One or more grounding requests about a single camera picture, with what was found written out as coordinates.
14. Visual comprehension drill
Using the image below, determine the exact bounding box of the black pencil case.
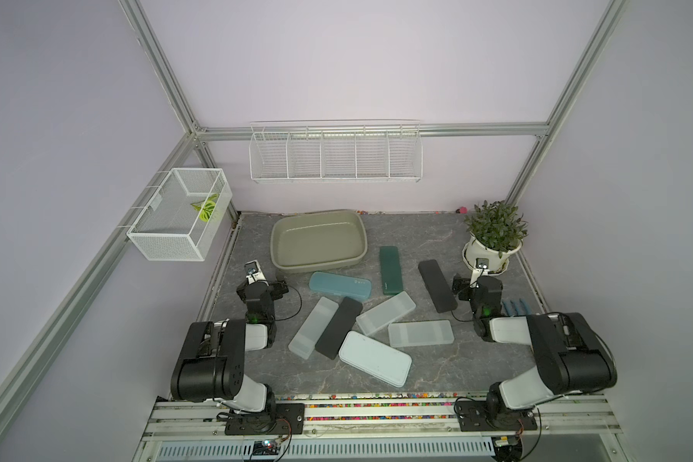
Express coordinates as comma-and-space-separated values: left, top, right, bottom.
418, 260, 458, 313
315, 298, 363, 360

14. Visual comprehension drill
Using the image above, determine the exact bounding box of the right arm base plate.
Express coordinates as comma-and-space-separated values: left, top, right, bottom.
452, 397, 538, 433

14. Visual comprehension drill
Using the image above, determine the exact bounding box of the potted green plant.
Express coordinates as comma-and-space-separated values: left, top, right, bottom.
462, 201, 527, 275

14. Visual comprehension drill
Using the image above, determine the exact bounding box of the aluminium rail frame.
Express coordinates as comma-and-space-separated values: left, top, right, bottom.
134, 392, 634, 461

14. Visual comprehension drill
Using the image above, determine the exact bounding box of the white wire shelf basket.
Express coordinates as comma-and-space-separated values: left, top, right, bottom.
248, 121, 424, 183

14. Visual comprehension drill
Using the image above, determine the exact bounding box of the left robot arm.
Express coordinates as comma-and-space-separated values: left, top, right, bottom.
171, 280, 289, 414

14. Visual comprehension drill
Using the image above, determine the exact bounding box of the green leaf toy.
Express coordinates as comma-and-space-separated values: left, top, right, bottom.
192, 194, 221, 223

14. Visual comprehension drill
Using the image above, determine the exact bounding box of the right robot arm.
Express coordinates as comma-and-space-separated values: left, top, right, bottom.
452, 275, 618, 415

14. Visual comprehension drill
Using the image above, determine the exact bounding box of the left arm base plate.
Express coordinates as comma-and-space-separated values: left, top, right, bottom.
224, 403, 306, 436

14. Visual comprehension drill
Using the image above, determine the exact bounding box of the olive green storage box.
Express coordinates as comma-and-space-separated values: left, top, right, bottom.
271, 210, 368, 273

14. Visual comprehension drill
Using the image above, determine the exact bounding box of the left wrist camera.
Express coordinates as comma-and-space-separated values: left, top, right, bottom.
244, 260, 266, 284

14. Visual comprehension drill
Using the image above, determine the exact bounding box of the large pale blue case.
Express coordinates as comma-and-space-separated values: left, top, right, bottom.
338, 331, 413, 388

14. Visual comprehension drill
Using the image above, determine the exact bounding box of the teal blue pencil case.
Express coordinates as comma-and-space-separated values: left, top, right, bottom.
309, 271, 373, 302

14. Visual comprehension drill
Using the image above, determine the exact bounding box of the translucent pencil case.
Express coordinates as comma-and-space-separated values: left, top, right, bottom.
388, 320, 454, 348
288, 296, 339, 360
356, 292, 416, 336

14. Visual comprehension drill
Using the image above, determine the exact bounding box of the white mesh wall basket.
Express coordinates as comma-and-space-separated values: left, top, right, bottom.
126, 167, 232, 262

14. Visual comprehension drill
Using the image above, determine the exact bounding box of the dark green pencil case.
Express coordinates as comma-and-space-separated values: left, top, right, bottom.
379, 246, 404, 296

